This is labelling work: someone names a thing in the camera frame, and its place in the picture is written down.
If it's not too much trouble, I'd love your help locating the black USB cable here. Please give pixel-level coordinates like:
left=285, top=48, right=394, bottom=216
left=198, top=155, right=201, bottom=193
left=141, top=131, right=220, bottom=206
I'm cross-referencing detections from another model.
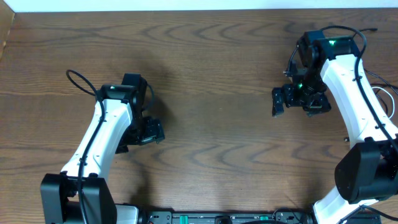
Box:
left=343, top=27, right=398, bottom=142

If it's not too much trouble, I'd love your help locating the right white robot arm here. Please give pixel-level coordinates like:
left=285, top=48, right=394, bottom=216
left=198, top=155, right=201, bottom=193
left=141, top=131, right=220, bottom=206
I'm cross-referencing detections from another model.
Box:
left=272, top=29, right=397, bottom=223

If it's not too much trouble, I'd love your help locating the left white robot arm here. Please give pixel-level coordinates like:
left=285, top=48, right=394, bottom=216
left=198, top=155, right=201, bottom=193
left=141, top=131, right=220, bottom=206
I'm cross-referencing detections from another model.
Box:
left=40, top=73, right=165, bottom=223

